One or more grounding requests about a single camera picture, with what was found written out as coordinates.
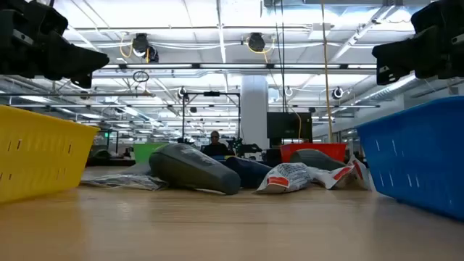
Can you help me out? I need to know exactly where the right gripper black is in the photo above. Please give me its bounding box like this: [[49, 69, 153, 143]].
[[372, 0, 464, 86]]

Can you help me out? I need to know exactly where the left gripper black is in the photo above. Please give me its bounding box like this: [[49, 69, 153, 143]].
[[0, 0, 110, 89]]

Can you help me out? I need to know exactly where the clear plastic packet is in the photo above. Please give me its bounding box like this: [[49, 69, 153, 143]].
[[80, 162, 170, 192]]

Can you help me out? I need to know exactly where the small grey toiletry tube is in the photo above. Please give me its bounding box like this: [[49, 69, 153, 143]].
[[289, 148, 347, 172]]

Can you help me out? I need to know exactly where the grey handheld device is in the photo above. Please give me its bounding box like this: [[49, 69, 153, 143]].
[[148, 143, 242, 196]]

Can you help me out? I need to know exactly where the dark blue pouch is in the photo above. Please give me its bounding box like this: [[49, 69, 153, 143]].
[[223, 155, 273, 189]]

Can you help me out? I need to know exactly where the yellow plastic basket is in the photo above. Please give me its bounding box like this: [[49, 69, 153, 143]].
[[0, 104, 101, 204]]

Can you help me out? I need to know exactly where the blue plastic basket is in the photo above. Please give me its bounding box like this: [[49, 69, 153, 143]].
[[355, 95, 464, 222]]

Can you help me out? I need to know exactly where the green plastic basket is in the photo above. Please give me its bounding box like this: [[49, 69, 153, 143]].
[[133, 142, 170, 165]]

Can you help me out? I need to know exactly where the red plastic basket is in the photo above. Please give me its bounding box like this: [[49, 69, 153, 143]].
[[280, 142, 348, 164]]

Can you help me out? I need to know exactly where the black monitor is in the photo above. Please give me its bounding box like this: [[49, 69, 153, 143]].
[[266, 111, 313, 140]]

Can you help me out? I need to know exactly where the white building column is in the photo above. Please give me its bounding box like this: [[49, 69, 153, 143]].
[[240, 75, 270, 152]]

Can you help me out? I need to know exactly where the person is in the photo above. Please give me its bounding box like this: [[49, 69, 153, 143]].
[[201, 130, 233, 157]]

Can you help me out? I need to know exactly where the black ceiling cable reel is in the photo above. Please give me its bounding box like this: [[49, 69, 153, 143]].
[[131, 33, 160, 63], [247, 32, 266, 53]]

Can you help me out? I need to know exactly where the black metal frame stand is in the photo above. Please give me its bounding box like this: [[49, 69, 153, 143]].
[[181, 91, 242, 146]]

